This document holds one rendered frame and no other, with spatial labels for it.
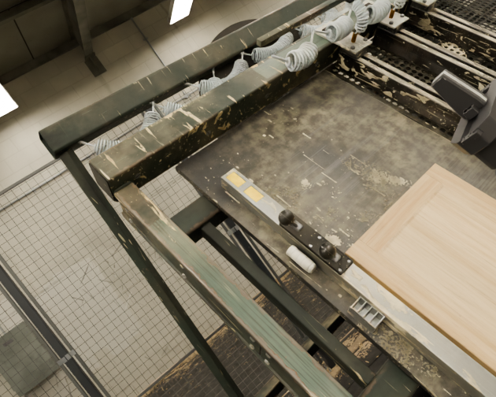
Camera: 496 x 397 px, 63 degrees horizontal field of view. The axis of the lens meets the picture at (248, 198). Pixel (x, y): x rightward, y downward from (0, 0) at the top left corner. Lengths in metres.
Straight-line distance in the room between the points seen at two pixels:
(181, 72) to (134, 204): 0.83
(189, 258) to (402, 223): 0.56
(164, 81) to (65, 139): 0.45
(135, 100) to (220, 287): 0.96
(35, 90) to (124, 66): 1.16
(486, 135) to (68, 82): 5.72
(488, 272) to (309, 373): 0.53
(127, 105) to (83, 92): 4.29
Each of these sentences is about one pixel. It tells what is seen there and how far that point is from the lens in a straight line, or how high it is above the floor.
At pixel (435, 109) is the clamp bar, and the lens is 1.47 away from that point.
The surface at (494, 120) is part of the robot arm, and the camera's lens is 0.53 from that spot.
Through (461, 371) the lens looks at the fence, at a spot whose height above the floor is 1.09.
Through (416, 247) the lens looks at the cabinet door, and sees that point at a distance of 1.12.
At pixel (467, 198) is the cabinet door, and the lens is 1.28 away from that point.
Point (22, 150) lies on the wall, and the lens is 5.84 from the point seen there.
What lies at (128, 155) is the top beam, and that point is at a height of 1.89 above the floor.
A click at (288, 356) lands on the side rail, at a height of 1.32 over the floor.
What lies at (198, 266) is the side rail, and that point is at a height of 1.56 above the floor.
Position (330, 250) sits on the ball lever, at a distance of 0.89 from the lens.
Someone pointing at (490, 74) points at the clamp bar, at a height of 1.45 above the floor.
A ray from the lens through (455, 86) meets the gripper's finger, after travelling 0.55.
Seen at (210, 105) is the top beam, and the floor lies 1.89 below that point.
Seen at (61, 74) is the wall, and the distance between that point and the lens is 6.06.
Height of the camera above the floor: 1.70
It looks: 5 degrees down
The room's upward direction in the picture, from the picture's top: 35 degrees counter-clockwise
